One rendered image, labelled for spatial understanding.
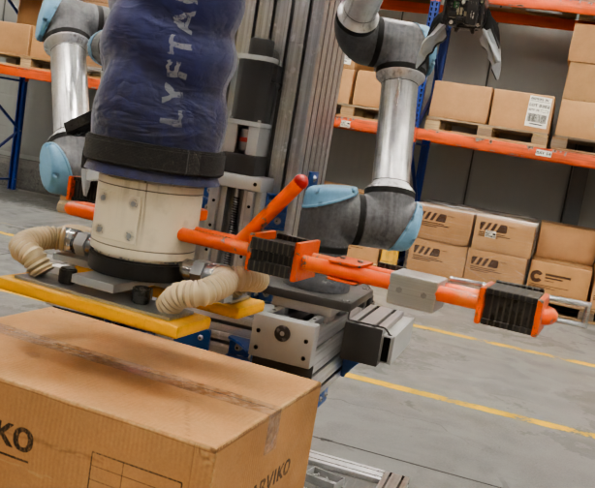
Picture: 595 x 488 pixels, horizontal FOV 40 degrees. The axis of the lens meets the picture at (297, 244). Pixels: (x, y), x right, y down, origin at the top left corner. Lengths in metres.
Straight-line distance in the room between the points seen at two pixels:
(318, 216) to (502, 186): 7.95
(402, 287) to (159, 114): 0.44
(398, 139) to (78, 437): 1.00
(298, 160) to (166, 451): 1.00
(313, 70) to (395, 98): 0.22
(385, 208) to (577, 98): 6.66
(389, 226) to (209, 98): 0.65
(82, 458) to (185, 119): 0.52
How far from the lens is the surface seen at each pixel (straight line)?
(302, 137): 1.97
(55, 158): 1.90
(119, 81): 1.27
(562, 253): 8.85
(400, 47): 1.91
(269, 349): 1.69
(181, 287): 1.20
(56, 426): 1.25
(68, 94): 2.02
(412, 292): 1.15
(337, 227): 1.77
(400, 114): 1.87
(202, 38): 1.27
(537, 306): 1.11
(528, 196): 9.65
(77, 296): 1.28
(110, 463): 1.21
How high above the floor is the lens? 1.37
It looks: 8 degrees down
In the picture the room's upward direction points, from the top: 9 degrees clockwise
